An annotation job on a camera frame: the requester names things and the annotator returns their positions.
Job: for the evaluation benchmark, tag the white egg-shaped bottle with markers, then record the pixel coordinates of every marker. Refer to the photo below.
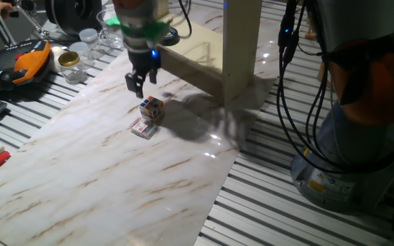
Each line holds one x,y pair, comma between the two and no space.
56,56

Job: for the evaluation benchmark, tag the black round spool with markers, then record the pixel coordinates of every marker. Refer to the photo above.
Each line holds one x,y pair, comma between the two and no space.
70,15

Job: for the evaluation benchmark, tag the person's bare hand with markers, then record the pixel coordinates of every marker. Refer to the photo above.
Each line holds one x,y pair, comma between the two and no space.
2,8

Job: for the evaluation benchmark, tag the red white card box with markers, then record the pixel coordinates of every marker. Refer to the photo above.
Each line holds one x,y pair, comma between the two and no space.
143,129

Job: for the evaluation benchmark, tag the translucent plastic container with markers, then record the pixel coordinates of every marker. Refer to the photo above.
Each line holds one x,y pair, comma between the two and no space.
79,49
88,37

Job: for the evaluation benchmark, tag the white marble pattern sheet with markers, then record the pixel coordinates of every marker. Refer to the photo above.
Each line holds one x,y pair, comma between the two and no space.
80,177

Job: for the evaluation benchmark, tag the beige wooden shelf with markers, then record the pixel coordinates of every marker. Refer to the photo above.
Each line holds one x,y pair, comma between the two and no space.
239,51

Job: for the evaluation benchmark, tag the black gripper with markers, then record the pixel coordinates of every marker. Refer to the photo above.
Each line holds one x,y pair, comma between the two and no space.
144,61

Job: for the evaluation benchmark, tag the orange black teach pendant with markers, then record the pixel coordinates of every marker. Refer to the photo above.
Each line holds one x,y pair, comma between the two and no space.
19,65

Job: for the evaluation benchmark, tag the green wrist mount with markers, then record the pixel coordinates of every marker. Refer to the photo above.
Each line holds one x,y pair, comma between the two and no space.
152,30

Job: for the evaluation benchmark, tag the white rubik's cube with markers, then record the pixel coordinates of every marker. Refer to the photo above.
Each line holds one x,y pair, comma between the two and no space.
152,108

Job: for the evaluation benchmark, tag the glass jar gold lid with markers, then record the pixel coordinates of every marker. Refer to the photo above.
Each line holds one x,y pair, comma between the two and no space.
71,70

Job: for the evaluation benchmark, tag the clear glass mug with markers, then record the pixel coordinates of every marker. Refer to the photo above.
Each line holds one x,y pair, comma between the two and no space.
109,37

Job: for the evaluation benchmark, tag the wooden slat rack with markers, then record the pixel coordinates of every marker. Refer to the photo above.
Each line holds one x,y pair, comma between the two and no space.
310,30

